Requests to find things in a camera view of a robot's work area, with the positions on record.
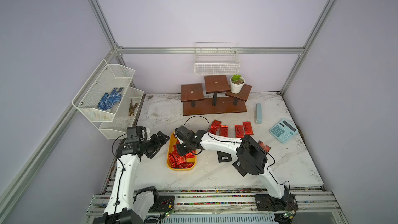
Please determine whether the white potted green plant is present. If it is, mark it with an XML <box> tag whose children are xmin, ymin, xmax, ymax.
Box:
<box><xmin>230</xmin><ymin>74</ymin><xmax>245</xmax><ymax>94</ymax></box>

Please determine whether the teal calculator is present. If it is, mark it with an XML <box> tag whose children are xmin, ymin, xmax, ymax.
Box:
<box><xmin>269</xmin><ymin>119</ymin><xmax>299</xmax><ymax>144</ymax></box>

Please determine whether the white mesh shelf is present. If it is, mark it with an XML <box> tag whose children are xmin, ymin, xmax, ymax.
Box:
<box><xmin>72</xmin><ymin>60</ymin><xmax>135</xmax><ymax>122</ymax></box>
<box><xmin>93</xmin><ymin>87</ymin><xmax>144</xmax><ymax>140</ymax></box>

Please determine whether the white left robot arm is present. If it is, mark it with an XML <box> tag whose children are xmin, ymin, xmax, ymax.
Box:
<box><xmin>93</xmin><ymin>126</ymin><xmax>170</xmax><ymax>224</ymax></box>

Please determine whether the lower white mesh shelf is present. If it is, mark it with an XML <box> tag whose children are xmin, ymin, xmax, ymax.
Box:
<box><xmin>93</xmin><ymin>87</ymin><xmax>144</xmax><ymax>140</ymax></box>

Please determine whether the upper white mesh shelf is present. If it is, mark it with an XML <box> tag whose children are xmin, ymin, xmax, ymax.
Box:
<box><xmin>72</xmin><ymin>60</ymin><xmax>135</xmax><ymax>122</ymax></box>

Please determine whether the blue dotted work glove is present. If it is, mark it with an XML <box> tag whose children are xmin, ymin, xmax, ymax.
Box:
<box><xmin>97</xmin><ymin>87</ymin><xmax>124</xmax><ymax>111</ymax></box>

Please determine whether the red tea bag packet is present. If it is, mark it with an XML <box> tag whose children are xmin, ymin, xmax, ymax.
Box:
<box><xmin>209</xmin><ymin>120</ymin><xmax>221</xmax><ymax>135</ymax></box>
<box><xmin>235</xmin><ymin>125</ymin><xmax>245</xmax><ymax>138</ymax></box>
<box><xmin>219</xmin><ymin>125</ymin><xmax>229</xmax><ymax>138</ymax></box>
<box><xmin>258</xmin><ymin>141</ymin><xmax>271</xmax><ymax>153</ymax></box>
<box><xmin>243</xmin><ymin>121</ymin><xmax>254</xmax><ymax>135</ymax></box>

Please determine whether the yellow plastic storage box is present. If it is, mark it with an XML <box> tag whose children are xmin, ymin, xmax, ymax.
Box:
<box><xmin>167</xmin><ymin>133</ymin><xmax>197</xmax><ymax>171</ymax></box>

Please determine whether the brown wooden tiered stand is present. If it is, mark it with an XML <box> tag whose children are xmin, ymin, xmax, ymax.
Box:
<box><xmin>181</xmin><ymin>75</ymin><xmax>252</xmax><ymax>116</ymax></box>

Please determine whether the brown twig bundle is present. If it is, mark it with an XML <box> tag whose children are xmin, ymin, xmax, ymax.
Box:
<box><xmin>129</xmin><ymin>99</ymin><xmax>139</xmax><ymax>116</ymax></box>

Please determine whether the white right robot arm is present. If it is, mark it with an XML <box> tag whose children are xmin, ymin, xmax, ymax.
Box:
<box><xmin>174</xmin><ymin>125</ymin><xmax>299</xmax><ymax>212</ymax></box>

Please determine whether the pale green eraser block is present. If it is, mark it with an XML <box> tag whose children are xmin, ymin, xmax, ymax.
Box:
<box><xmin>255</xmin><ymin>103</ymin><xmax>263</xmax><ymax>124</ymax></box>

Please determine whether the white wire wall basket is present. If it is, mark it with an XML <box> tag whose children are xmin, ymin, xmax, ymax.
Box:
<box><xmin>194</xmin><ymin>42</ymin><xmax>240</xmax><ymax>76</ymax></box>

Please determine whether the black tea bag packet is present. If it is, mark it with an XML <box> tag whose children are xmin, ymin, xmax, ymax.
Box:
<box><xmin>232</xmin><ymin>160</ymin><xmax>247</xmax><ymax>177</ymax></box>
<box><xmin>217</xmin><ymin>151</ymin><xmax>232</xmax><ymax>163</ymax></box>

